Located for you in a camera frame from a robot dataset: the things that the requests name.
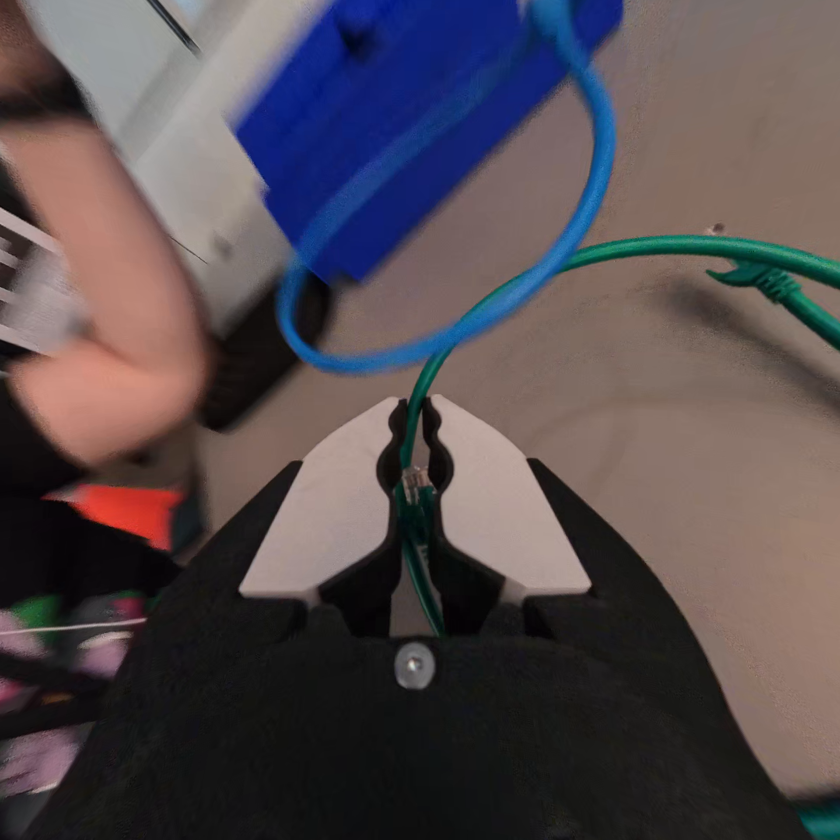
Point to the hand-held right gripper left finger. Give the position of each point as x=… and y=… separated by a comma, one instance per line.
x=321, y=525

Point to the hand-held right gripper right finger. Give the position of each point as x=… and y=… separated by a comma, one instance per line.
x=505, y=525

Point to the blue plastic bin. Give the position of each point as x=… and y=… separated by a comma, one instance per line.
x=394, y=131

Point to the person's left forearm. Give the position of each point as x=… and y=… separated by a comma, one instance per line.
x=98, y=328

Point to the bright orange object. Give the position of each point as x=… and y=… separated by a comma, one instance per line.
x=124, y=512

